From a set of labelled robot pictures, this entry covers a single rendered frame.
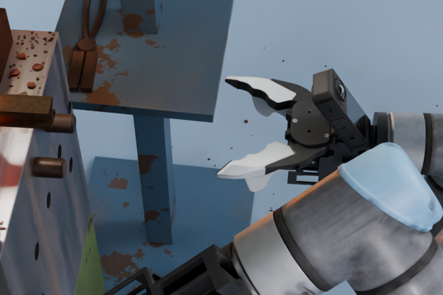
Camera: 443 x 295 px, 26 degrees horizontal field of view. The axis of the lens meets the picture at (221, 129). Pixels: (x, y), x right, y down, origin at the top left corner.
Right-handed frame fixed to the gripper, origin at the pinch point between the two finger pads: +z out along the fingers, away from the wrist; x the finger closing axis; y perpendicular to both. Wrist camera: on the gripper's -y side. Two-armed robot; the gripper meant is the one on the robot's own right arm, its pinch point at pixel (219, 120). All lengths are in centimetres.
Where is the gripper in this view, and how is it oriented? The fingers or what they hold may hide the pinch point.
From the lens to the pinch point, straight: 115.4
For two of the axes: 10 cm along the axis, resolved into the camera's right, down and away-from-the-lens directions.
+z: -10.0, -0.6, 0.5
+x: 0.7, -7.7, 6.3
